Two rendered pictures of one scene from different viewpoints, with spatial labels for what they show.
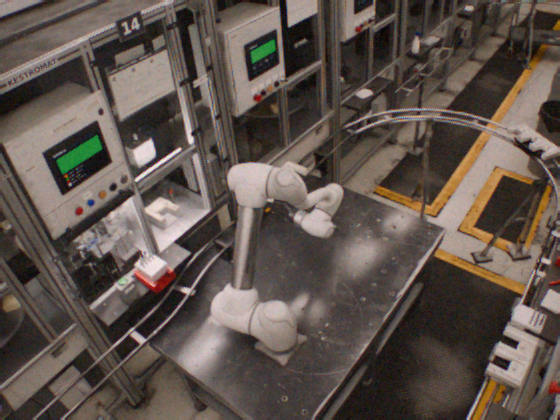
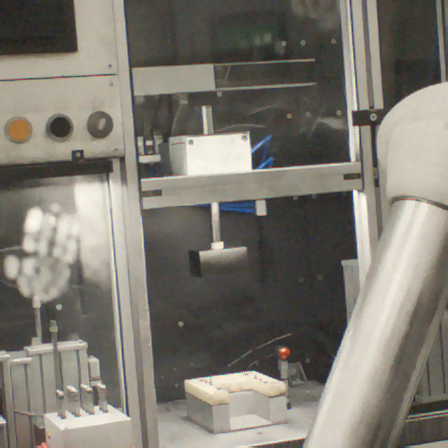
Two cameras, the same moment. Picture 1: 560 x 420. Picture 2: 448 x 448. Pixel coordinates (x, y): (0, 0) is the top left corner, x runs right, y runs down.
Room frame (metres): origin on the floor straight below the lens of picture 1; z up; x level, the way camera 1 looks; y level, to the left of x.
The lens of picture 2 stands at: (0.09, -0.39, 1.35)
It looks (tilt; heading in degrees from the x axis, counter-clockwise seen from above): 3 degrees down; 29
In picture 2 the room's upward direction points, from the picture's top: 4 degrees counter-clockwise
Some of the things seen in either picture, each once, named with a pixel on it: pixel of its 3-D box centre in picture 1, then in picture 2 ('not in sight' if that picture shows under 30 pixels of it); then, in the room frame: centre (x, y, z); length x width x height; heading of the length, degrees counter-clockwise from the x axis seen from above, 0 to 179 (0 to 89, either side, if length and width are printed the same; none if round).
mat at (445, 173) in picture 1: (503, 74); not in sight; (4.92, -2.99, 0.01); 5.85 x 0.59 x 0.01; 138
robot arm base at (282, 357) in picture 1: (283, 337); not in sight; (1.18, 0.04, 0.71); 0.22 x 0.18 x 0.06; 138
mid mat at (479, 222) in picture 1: (508, 207); not in sight; (2.58, -1.91, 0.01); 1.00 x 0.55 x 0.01; 138
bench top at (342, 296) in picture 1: (296, 277); not in sight; (1.58, -0.06, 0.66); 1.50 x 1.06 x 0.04; 138
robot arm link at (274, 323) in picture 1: (275, 322); not in sight; (1.17, 0.06, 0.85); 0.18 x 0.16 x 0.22; 63
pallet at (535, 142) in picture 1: (532, 143); not in sight; (2.30, -1.73, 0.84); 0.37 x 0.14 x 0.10; 16
